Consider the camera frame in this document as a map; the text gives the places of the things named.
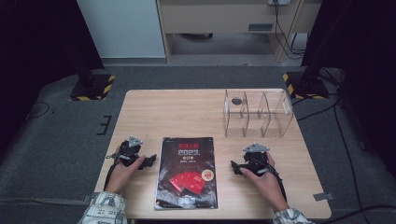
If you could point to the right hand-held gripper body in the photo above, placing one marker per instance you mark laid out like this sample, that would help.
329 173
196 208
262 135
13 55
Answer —
257 160

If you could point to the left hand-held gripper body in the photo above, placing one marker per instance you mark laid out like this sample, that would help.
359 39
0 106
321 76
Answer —
129 152

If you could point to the clear acrylic file rack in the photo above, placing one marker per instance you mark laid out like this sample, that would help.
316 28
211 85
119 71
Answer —
258 124

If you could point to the black book with red print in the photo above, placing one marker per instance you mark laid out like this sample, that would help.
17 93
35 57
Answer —
186 174

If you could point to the person's left hand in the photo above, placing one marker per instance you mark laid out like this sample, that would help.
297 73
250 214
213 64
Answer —
121 175

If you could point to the person's right hand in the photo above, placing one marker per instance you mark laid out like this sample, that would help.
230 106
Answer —
269 186

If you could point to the black round sticker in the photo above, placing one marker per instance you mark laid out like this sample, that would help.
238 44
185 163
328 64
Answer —
237 101

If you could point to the striped black stand base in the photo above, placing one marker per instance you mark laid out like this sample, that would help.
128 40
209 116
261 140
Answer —
93 90
306 88

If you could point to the grey tape piece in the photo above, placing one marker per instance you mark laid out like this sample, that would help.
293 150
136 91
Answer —
323 196

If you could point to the white cabinet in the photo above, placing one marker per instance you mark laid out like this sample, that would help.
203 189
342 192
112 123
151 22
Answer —
121 28

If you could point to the grey label plate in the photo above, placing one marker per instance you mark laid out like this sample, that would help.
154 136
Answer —
260 27

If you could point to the dark curtain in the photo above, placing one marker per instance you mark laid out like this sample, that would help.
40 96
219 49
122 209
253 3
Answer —
37 46
358 46

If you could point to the light wooden desk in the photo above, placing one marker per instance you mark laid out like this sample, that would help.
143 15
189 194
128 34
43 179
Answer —
218 18

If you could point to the white power strip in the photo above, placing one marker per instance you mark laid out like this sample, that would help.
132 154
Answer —
279 2

